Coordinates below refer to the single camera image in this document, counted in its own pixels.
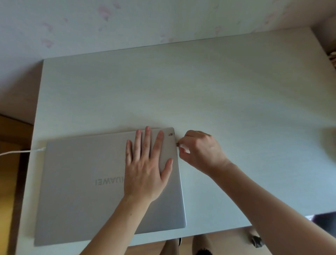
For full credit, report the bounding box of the silver laptop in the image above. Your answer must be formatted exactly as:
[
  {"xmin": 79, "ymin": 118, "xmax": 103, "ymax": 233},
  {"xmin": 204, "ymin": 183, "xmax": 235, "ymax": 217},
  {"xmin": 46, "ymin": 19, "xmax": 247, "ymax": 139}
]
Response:
[{"xmin": 34, "ymin": 127, "xmax": 187, "ymax": 247}]

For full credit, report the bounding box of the white charging cable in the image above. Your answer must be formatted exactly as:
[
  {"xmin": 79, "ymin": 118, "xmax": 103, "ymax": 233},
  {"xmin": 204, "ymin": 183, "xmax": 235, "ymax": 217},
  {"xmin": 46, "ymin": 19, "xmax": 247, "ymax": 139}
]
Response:
[{"xmin": 0, "ymin": 148, "xmax": 47, "ymax": 156}]

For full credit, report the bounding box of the person's right leg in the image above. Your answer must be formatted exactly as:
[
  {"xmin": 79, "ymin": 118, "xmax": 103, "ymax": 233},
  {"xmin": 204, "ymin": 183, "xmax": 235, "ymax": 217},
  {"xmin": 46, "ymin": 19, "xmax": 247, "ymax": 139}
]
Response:
[{"xmin": 192, "ymin": 234, "xmax": 213, "ymax": 255}]

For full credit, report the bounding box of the person's left forearm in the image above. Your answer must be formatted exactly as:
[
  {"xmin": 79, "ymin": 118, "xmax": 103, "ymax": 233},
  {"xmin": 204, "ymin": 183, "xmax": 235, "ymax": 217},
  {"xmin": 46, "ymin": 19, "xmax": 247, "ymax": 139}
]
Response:
[{"xmin": 82, "ymin": 195, "xmax": 153, "ymax": 255}]

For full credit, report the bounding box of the black chair caster wheel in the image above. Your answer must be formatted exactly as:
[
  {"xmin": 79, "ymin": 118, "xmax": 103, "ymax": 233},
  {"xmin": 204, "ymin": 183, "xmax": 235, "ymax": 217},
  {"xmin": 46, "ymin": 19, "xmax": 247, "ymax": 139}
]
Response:
[{"xmin": 249, "ymin": 228, "xmax": 265, "ymax": 249}]

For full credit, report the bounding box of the person's right forearm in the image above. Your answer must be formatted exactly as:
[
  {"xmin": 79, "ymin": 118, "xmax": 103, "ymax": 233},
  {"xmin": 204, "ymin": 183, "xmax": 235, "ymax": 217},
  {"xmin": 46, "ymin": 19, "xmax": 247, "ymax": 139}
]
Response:
[{"xmin": 209, "ymin": 162, "xmax": 336, "ymax": 255}]

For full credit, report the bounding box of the person's right hand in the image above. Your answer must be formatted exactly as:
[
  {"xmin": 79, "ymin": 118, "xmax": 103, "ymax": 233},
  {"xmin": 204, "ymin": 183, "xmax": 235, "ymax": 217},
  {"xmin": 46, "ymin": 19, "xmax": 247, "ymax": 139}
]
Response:
[{"xmin": 177, "ymin": 130, "xmax": 235, "ymax": 177}]

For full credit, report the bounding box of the person's left leg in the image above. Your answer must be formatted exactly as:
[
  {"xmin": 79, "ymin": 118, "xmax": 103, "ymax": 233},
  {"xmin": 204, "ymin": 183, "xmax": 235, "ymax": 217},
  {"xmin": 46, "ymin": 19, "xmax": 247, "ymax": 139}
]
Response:
[{"xmin": 161, "ymin": 238, "xmax": 182, "ymax": 255}]

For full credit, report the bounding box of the dark object at desk edge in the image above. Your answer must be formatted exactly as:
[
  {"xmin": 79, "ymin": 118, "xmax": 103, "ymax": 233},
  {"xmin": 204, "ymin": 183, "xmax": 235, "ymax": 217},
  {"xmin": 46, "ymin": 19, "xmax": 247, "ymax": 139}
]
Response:
[{"xmin": 311, "ymin": 213, "xmax": 336, "ymax": 229}]

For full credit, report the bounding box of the person's left hand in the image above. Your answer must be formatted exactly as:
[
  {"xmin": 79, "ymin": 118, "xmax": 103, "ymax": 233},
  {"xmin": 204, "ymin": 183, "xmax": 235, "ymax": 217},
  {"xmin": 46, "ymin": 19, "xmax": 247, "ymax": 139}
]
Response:
[{"xmin": 123, "ymin": 126, "xmax": 174, "ymax": 203}]

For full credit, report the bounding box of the person's leg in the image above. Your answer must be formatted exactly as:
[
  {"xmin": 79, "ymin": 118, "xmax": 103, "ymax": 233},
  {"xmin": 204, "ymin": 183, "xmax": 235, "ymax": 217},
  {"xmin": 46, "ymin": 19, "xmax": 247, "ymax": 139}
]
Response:
[
  {"xmin": 161, "ymin": 238, "xmax": 182, "ymax": 255},
  {"xmin": 192, "ymin": 234, "xmax": 213, "ymax": 255}
]

